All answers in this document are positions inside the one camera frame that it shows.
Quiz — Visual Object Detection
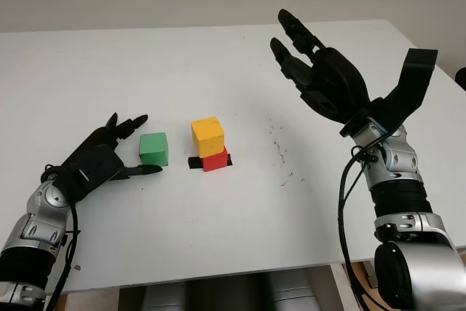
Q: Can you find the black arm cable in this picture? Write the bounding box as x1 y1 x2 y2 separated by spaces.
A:
39 163 82 311
338 143 387 311

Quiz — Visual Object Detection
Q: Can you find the red wooden block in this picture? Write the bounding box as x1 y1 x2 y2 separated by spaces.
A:
201 146 229 173

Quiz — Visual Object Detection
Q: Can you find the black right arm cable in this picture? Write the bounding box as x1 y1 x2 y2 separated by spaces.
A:
338 143 387 311

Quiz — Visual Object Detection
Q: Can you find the black tape strip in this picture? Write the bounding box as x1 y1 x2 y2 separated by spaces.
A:
188 154 234 170

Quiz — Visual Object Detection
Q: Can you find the white table leg panel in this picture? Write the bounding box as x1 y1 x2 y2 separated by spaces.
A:
330 263 352 311

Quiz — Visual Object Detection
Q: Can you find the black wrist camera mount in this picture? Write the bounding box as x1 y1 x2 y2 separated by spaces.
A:
50 143 125 205
340 48 438 138

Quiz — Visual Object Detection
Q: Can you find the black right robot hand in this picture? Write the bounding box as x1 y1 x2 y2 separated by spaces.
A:
269 8 371 126

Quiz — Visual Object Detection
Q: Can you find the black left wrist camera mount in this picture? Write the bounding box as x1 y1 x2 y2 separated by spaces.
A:
50 143 125 205

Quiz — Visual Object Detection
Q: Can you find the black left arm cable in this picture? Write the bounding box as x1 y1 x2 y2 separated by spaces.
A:
39 163 82 311

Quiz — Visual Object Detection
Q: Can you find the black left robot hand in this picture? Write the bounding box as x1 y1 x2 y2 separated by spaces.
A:
58 111 164 182

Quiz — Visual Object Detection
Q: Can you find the grey right robot leg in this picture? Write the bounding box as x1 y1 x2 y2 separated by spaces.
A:
269 270 321 311

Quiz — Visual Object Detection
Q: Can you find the yellow wooden block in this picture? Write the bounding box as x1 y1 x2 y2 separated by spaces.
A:
191 116 225 157

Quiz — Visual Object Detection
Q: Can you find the grey robot leg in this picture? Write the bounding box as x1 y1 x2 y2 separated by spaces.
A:
140 281 186 311
269 270 321 311

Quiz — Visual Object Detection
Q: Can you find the green wooden block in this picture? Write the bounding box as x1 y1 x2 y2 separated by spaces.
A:
138 132 170 168

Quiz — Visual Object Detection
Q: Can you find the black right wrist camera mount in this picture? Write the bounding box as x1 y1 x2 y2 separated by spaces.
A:
340 48 438 138

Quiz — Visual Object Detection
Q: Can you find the grey table frame bar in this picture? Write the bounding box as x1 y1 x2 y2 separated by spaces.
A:
366 259 379 288

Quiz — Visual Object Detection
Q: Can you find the grey left robot leg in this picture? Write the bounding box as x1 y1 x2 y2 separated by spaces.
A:
140 281 186 311

